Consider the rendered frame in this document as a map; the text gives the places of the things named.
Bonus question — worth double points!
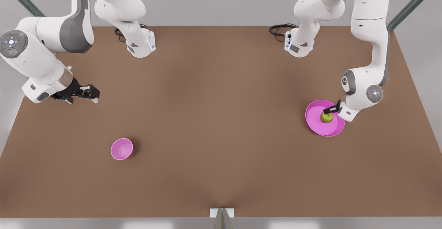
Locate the pink plate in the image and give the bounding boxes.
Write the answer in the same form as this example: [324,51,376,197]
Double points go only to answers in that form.
[305,100,345,137]

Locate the pink bowl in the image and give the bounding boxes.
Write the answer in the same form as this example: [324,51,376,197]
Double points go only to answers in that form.
[110,138,134,161]

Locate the black cable loop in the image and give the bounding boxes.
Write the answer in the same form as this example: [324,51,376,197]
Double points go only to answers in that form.
[269,23,298,43]
[114,24,148,43]

